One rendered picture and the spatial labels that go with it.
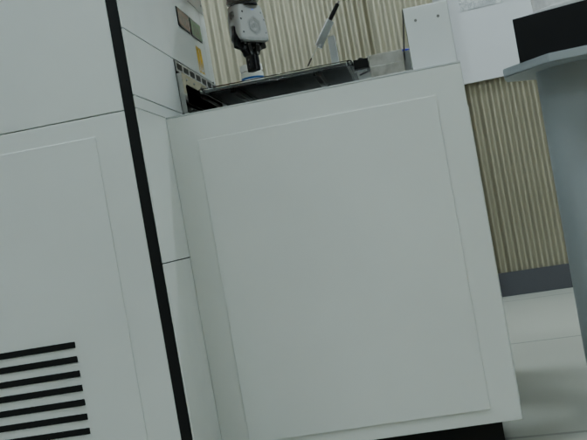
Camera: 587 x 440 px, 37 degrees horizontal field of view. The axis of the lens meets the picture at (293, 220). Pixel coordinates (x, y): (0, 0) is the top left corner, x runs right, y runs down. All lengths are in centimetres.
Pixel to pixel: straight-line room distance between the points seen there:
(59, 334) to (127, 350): 14
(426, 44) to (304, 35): 296
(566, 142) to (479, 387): 60
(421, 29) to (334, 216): 44
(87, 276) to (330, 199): 51
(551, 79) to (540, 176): 253
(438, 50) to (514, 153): 273
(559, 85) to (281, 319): 82
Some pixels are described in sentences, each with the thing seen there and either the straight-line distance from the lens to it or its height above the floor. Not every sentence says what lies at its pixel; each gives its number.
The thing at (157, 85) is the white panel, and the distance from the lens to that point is 190.
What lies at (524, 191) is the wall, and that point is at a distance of 461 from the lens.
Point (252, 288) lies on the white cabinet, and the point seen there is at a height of 43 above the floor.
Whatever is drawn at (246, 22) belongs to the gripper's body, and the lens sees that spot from 232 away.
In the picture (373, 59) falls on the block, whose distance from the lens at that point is 210.
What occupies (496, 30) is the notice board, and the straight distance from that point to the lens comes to 466.
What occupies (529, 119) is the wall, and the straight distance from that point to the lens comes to 462.
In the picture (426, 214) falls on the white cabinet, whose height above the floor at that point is 52.
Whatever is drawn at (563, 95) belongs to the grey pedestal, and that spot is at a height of 73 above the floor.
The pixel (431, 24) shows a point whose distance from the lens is 193.
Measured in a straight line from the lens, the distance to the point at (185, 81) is 211.
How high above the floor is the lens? 55
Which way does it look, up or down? level
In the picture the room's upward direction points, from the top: 10 degrees counter-clockwise
